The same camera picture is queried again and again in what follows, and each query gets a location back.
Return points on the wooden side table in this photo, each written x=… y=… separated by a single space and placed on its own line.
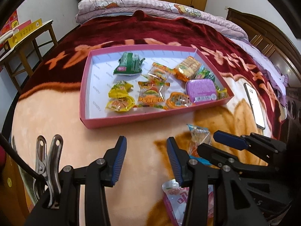
x=23 y=49

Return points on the orange cracker packet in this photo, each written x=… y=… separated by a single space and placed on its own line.
x=188 y=68

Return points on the round orange snack cup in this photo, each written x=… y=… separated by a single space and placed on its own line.
x=178 y=100

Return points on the metal spring clip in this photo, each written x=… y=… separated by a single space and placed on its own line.
x=51 y=167

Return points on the burger gummy packet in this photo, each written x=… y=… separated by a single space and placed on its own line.
x=151 y=95
x=158 y=71

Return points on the folded pink checked quilt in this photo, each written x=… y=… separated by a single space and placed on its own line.
x=150 y=8

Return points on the smartphone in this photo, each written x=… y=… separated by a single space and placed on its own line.
x=255 y=106

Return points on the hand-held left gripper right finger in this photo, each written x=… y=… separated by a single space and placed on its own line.
x=174 y=163

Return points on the purple tin box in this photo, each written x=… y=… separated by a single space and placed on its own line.
x=201 y=90

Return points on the pink cardboard tray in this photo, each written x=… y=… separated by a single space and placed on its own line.
x=101 y=87

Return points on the pink and white pouch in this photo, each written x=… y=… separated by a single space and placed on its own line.
x=175 y=200

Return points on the green snack packet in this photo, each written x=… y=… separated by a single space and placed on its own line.
x=129 y=63

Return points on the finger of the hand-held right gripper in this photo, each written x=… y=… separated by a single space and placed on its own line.
x=216 y=155
x=230 y=140

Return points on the purple bed sheet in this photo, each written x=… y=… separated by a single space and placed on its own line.
x=268 y=68

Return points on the pink cardboard box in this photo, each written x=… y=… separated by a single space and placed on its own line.
x=23 y=24

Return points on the dark wooden headboard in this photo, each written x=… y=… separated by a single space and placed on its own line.
x=265 y=37

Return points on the small green candy packet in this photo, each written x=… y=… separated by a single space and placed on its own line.
x=206 y=73

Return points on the red and yellow wall poster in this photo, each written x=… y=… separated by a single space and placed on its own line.
x=10 y=22

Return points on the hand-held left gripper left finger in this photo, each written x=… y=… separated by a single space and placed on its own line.
x=118 y=163

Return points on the yellow snack packet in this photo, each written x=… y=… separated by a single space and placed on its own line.
x=120 y=104
x=120 y=88

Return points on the clear blue-edged snack packet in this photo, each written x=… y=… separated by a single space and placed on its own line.
x=199 y=137

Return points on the yellow cardboard box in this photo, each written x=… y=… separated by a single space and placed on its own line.
x=24 y=34

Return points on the yellow-green candy packet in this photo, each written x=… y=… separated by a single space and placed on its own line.
x=222 y=94

